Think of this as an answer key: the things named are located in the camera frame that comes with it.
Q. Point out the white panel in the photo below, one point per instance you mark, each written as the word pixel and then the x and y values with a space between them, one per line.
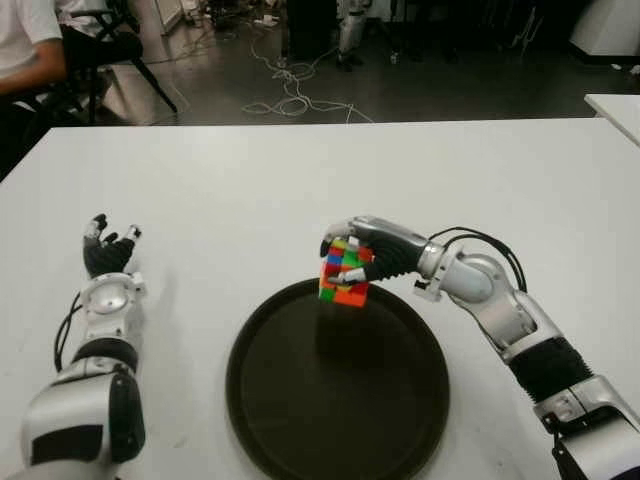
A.
pixel 167 15

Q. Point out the person in white shirt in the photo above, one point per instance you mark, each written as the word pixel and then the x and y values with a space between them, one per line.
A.
pixel 20 40

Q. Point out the dark round plate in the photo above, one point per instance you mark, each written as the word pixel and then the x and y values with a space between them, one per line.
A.
pixel 340 390

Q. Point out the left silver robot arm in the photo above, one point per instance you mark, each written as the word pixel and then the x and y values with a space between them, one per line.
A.
pixel 107 302

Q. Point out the silver standing robot leg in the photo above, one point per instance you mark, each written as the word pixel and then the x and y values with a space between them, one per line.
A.
pixel 350 30

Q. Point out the multicoloured Rubik's cube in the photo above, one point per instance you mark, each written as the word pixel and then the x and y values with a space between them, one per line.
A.
pixel 345 295

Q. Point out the white cabinet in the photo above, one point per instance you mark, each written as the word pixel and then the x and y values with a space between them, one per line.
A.
pixel 610 25

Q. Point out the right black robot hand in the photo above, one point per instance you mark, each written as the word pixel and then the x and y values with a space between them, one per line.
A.
pixel 395 255

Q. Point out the black chair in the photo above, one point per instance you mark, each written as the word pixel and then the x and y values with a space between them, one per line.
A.
pixel 115 47

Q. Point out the black cabinet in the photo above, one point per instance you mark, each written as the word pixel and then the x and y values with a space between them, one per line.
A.
pixel 310 30

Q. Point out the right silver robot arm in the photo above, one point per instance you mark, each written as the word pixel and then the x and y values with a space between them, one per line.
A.
pixel 470 280

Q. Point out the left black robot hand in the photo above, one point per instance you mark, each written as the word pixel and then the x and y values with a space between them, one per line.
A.
pixel 105 257

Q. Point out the white side table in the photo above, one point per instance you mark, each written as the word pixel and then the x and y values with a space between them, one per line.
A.
pixel 620 107

